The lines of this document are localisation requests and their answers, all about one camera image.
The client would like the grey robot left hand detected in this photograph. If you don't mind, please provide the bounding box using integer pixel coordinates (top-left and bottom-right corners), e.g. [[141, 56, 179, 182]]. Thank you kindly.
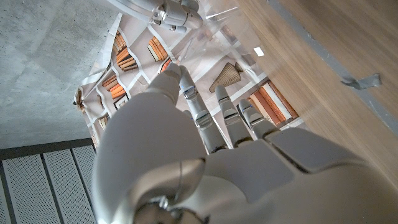
[[92, 63, 398, 224]]

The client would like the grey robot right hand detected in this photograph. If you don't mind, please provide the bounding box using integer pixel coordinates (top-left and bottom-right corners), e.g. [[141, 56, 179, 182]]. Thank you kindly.
[[107, 0, 203, 35]]

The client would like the printed bookshelf backdrop cloth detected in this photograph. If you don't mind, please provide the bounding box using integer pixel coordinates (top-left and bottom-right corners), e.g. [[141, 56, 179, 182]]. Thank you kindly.
[[73, 0, 308, 151]]

